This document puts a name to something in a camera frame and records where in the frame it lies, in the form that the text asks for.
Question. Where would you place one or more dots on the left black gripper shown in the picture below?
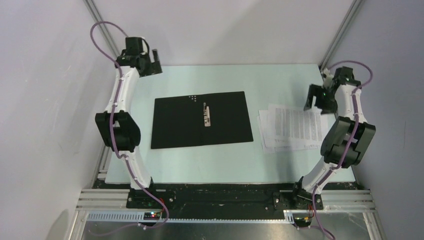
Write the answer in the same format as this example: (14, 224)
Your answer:
(155, 68)

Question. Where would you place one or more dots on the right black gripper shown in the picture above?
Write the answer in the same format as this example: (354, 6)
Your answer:
(326, 109)

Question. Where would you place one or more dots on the printed paper sheets stack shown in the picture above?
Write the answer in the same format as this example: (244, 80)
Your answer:
(287, 129)

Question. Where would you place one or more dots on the red black folder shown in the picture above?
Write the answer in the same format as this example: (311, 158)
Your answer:
(201, 120)

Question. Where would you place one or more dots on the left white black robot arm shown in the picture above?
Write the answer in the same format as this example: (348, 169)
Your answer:
(117, 128)

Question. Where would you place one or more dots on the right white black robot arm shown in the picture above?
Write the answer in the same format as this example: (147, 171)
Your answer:
(347, 140)

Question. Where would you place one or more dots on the right small controller board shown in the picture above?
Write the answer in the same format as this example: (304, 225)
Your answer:
(302, 222)

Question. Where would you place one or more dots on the small controller board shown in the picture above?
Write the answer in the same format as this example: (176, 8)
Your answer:
(152, 216)
(302, 222)

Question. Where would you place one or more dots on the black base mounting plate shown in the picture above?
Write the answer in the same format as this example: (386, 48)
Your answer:
(228, 201)

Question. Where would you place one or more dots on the left small controller board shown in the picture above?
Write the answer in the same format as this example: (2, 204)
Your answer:
(152, 216)

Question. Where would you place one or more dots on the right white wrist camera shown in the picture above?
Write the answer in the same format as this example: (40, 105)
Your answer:
(327, 78)

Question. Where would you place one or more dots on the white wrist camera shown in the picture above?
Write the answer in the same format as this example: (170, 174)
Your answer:
(144, 46)
(327, 78)

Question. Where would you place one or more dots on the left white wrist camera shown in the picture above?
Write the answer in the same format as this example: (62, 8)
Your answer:
(144, 46)

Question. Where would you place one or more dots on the right aluminium corner post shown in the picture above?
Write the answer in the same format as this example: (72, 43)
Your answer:
(343, 29)

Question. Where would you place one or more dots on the aluminium corner post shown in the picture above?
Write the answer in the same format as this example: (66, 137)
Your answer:
(343, 29)
(103, 28)

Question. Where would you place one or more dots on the left aluminium corner post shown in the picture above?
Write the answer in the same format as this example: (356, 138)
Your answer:
(103, 28)

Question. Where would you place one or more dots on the aluminium frame rails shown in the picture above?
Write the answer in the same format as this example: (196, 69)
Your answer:
(334, 202)

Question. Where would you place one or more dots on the white slotted cable duct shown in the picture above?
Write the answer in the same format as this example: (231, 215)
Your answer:
(141, 217)

